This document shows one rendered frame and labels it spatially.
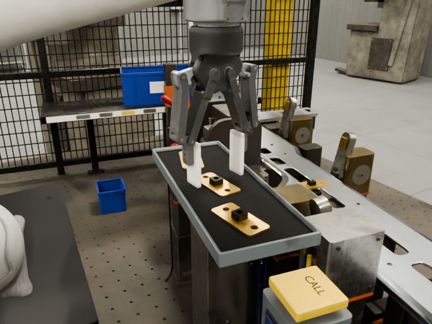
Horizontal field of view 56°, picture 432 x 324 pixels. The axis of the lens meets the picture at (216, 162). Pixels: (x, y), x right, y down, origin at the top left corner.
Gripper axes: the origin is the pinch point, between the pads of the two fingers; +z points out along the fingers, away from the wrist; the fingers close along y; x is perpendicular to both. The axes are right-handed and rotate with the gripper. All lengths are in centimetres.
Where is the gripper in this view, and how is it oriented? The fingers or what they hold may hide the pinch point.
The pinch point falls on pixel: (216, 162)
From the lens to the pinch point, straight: 62.8
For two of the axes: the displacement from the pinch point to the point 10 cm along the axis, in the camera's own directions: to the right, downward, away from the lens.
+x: -5.7, -3.1, 7.6
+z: 0.0, 9.3, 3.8
